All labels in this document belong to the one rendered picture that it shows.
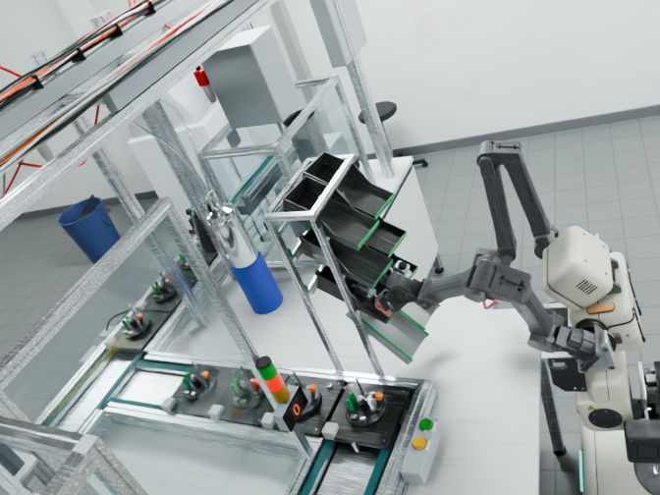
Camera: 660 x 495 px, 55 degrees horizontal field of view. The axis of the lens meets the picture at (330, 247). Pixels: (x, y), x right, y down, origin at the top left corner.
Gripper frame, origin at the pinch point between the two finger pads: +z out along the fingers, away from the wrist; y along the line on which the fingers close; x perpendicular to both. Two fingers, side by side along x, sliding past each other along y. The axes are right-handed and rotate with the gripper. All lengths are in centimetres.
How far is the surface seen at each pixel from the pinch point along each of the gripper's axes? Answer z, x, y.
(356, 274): -1.7, -13.4, 5.8
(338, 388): 25.6, 20.4, 22.3
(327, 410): 23.0, 22.6, 31.3
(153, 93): 13, -98, 23
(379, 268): -4.0, -10.4, -1.6
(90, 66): 59, -129, 18
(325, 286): 13.1, -14.0, 10.0
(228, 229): 73, -48, 3
